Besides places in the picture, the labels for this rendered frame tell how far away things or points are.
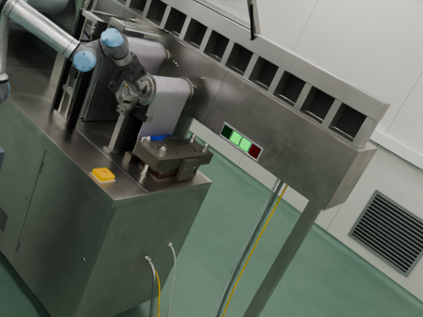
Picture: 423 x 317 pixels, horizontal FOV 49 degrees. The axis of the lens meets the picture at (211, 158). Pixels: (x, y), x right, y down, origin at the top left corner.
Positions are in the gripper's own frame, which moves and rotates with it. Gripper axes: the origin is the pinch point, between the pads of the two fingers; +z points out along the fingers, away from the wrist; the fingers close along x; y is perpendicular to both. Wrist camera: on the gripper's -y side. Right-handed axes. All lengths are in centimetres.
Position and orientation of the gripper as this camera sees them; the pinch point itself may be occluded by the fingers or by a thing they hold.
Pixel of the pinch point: (136, 92)
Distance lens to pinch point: 212.1
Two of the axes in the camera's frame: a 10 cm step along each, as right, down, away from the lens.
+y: 6.8, -6.9, 2.3
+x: -7.0, -5.3, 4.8
